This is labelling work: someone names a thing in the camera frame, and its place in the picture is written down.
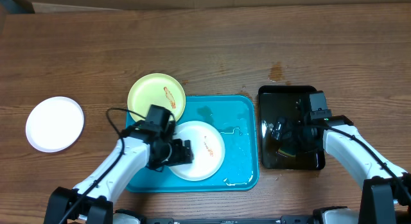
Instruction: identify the green yellow sponge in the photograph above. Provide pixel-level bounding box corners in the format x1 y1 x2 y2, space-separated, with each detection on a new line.
277 146 297 157

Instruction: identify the white plate with orange stain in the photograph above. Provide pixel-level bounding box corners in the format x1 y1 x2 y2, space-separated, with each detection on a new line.
170 121 225 181

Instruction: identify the white plate with red stain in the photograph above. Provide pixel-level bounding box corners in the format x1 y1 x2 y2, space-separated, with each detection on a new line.
26 96 85 153

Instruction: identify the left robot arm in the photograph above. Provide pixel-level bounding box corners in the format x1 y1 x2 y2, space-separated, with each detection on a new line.
44 137 154 223

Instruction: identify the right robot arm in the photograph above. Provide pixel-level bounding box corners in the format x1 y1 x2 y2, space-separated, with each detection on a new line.
271 116 410 223

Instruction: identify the black water tray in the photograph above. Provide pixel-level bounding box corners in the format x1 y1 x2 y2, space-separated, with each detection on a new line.
258 85 326 170

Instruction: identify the blue plastic tray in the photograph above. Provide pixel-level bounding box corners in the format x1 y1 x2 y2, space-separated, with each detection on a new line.
127 95 259 193

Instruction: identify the yellow-green plate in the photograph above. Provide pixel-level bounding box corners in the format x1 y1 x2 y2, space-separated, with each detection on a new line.
127 73 186 121

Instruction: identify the left black cable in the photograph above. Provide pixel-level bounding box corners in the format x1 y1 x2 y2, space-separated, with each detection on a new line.
57 107 148 224

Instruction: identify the black cable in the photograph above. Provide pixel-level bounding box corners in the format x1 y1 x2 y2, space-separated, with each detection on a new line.
57 107 148 224
324 124 411 202

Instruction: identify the right black cable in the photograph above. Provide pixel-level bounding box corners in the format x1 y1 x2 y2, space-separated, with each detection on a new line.
324 124 411 202

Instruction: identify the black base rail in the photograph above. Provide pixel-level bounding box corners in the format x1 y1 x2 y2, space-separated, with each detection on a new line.
143 215 320 224

